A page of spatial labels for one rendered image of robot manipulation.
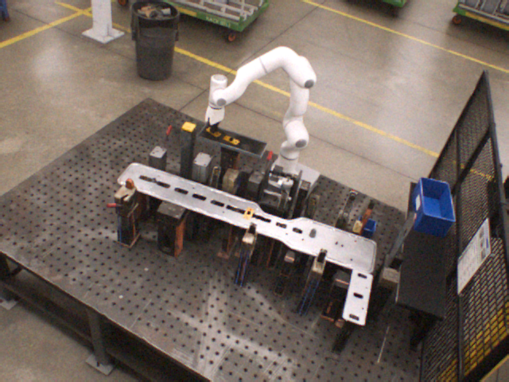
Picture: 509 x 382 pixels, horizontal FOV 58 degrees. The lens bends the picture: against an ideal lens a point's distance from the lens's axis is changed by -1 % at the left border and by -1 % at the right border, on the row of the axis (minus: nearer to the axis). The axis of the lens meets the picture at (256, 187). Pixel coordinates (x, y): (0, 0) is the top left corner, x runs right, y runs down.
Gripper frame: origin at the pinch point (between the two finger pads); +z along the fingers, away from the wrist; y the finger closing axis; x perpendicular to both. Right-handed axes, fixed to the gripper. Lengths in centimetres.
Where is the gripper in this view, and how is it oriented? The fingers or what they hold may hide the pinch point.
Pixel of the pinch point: (214, 128)
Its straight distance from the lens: 258.0
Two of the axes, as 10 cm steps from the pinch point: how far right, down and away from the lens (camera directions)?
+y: -6.6, 4.4, -6.2
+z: -1.5, 7.3, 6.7
